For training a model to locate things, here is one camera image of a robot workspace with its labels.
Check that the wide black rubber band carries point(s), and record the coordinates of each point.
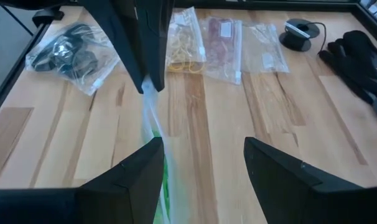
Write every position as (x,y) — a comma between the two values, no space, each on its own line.
(82,29)
(82,67)
(39,62)

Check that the clear plastic zip bag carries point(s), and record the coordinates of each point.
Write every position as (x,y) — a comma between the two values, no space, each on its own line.
(188,31)
(92,77)
(151,102)
(226,65)
(260,40)

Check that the black work gloves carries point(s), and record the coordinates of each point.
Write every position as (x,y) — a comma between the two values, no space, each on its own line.
(353,62)

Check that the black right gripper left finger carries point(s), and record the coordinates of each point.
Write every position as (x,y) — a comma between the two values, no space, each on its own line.
(82,205)

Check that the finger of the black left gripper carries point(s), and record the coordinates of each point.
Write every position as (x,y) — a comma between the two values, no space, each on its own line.
(155,40)
(120,31)

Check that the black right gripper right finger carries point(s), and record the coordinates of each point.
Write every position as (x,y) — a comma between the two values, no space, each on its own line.
(316,205)

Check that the green rubber band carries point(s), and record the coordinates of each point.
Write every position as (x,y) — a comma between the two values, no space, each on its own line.
(166,186)

